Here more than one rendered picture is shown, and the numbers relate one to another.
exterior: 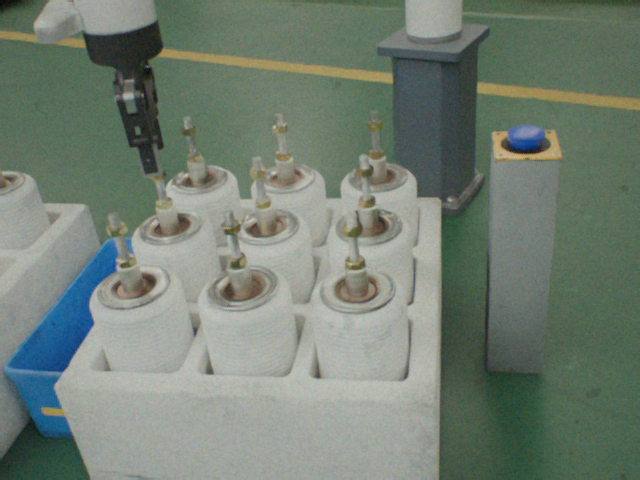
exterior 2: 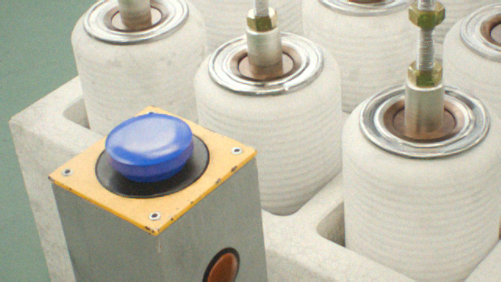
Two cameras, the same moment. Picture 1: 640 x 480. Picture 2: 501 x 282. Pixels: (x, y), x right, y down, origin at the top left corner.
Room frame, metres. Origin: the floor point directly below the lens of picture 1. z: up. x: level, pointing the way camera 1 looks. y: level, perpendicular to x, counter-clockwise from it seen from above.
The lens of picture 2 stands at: (0.95, -0.54, 0.59)
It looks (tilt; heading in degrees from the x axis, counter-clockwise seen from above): 36 degrees down; 120
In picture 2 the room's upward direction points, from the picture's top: 5 degrees counter-clockwise
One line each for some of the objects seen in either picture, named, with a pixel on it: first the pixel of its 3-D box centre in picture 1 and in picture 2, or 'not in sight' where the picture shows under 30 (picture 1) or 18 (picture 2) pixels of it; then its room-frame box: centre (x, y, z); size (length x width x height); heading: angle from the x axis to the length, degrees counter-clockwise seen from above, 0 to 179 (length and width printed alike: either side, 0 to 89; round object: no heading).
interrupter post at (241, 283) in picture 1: (240, 278); not in sight; (0.59, 0.08, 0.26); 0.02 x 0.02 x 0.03
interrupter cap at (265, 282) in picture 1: (242, 288); not in sight; (0.59, 0.08, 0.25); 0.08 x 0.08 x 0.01
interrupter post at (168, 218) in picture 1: (168, 218); not in sight; (0.73, 0.17, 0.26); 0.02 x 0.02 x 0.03
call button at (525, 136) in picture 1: (525, 139); (151, 153); (0.72, -0.24, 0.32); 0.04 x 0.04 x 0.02
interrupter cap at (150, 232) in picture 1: (170, 227); not in sight; (0.73, 0.17, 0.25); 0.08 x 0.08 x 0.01
